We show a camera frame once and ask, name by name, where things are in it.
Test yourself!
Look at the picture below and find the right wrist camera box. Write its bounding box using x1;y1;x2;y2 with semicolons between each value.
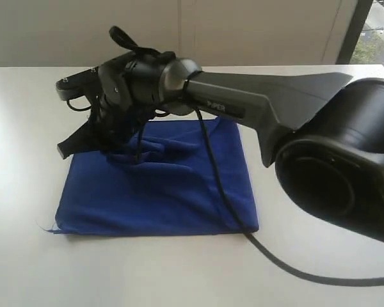
56;67;102;102

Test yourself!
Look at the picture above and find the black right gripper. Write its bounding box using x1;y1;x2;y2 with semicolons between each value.
57;60;160;159

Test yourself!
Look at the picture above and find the dark window frame post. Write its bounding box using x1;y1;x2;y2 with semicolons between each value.
335;0;374;65

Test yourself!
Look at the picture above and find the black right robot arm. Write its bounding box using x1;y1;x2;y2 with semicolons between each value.
56;49;384;242

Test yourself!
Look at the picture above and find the blue microfibre cloth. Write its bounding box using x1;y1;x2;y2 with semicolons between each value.
51;118;259;237

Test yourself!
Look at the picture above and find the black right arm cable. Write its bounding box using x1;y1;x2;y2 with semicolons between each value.
108;26;384;287

